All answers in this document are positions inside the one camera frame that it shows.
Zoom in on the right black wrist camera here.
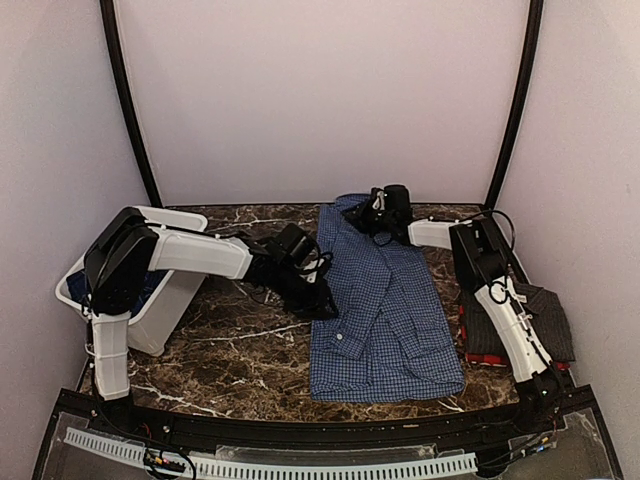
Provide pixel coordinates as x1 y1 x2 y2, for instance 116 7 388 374
371 184 412 216

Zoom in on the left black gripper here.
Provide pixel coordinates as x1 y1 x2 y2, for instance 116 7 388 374
272 263 340 320

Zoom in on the white slotted cable duct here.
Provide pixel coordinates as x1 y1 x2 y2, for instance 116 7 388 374
64 427 478 479

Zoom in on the black frame post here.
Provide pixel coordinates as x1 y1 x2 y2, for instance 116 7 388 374
484 0 544 209
99 0 163 208

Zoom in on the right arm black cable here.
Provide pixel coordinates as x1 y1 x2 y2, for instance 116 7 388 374
479 209 519 305

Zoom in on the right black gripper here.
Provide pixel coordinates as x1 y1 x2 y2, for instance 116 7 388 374
343 199 396 238

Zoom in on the folded black striped shirt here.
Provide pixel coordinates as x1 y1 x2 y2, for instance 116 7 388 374
458 282 575 363

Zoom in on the white plastic bin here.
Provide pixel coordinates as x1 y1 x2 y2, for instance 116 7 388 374
54 205 209 357

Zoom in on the blue checked long sleeve shirt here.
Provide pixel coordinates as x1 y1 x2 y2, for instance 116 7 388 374
310 194 465 403

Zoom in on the folded red plaid shirt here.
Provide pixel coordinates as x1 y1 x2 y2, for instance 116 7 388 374
459 306 575 371

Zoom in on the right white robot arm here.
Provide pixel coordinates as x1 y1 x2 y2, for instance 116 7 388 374
344 203 562 434

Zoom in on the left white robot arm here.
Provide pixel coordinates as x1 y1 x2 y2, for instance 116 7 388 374
84 207 338 436

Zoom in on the left black frame post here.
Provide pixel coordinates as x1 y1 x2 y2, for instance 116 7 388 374
99 0 163 208

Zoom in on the right black frame post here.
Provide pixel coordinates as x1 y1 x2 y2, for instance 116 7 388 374
484 0 544 209

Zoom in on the dark blue plaid shirt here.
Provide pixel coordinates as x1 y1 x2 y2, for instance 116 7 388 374
65 269 167 316

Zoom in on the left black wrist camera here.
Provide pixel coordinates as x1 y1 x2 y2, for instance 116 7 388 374
265 223 333 284

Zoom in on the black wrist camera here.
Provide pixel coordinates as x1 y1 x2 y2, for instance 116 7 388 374
265 223 333 284
371 184 412 216

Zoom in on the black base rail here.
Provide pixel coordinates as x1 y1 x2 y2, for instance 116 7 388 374
33 386 623 479

